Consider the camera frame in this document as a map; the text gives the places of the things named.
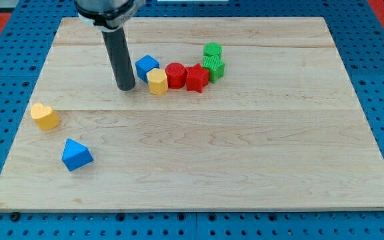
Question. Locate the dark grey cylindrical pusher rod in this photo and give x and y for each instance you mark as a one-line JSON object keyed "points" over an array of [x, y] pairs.
{"points": [[118, 53]]}

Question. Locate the yellow hexagon block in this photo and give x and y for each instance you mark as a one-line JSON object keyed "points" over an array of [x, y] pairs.
{"points": [[157, 81]]}

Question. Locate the blue cube block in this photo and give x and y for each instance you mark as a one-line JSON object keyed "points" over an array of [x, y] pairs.
{"points": [[144, 65]]}

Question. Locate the red cylinder block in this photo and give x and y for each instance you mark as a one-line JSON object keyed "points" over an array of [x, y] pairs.
{"points": [[176, 75]]}

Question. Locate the red star block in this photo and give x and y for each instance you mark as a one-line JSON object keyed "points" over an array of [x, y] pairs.
{"points": [[197, 78]]}

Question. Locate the green cylinder block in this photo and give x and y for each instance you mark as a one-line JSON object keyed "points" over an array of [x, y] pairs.
{"points": [[212, 49]]}

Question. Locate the green star block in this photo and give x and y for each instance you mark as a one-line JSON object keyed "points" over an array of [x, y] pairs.
{"points": [[215, 66]]}

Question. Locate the yellow heart block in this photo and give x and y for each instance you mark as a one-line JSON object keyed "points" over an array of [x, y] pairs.
{"points": [[44, 116]]}

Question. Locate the blue triangle block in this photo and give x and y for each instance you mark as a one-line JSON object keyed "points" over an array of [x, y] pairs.
{"points": [[75, 155]]}

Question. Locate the light wooden board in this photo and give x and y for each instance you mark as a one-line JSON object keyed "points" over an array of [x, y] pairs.
{"points": [[283, 130]]}

